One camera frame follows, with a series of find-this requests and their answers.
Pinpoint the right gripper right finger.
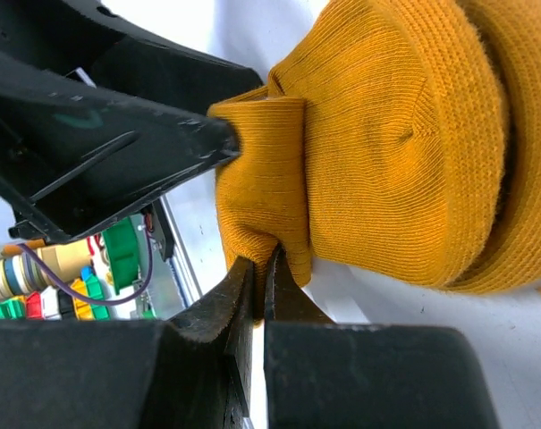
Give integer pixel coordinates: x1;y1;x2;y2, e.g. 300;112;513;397
264;248;499;428

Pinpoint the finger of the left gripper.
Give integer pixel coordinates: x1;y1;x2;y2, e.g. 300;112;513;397
0;1;262;114
0;51;240;243

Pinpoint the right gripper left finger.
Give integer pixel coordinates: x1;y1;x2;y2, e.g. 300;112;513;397
0;258;254;428

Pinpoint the mustard yellow striped sock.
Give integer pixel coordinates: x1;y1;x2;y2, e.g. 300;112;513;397
207;0;541;295

